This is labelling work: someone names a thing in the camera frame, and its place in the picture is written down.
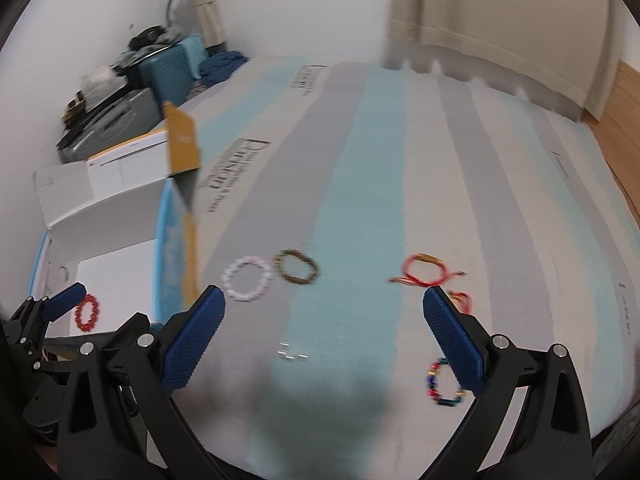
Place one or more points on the black bag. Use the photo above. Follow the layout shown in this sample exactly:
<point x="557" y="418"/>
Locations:
<point x="150" y="37"/>

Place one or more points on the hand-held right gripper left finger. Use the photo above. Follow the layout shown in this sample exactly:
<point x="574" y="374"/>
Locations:
<point x="192" y="345"/>

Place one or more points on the striped bed sheet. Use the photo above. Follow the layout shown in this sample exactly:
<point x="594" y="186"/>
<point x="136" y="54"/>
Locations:
<point x="360" y="185"/>

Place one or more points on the tied beige curtain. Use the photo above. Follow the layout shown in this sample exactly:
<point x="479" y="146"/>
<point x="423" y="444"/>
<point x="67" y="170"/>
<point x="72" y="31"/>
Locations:
<point x="210" y="5"/>

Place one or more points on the grey suitcase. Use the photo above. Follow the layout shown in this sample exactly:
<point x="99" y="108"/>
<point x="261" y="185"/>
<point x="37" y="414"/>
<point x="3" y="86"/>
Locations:
<point x="112" y="120"/>

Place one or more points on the white plastic bag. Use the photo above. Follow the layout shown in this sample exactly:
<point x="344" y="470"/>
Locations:
<point x="102" y="80"/>

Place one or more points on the dark blue clothes pile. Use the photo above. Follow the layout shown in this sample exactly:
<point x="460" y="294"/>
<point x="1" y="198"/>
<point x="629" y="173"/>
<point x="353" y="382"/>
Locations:
<point x="222" y="67"/>

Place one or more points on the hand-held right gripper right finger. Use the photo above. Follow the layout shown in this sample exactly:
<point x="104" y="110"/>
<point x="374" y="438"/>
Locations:
<point x="456" y="345"/>

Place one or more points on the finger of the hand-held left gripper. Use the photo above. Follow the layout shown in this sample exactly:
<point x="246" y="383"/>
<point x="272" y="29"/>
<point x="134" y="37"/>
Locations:
<point x="65" y="300"/>

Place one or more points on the small silver jewelry piece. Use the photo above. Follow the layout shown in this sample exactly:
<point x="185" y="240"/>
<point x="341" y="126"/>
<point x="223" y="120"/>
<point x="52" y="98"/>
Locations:
<point x="290" y="356"/>

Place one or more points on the white blue yellow cardboard box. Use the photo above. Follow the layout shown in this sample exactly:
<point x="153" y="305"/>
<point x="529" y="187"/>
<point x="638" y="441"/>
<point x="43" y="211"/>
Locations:
<point x="100" y="180"/>

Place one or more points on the teal suitcase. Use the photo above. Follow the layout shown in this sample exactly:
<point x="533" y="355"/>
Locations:
<point x="172" y="72"/>

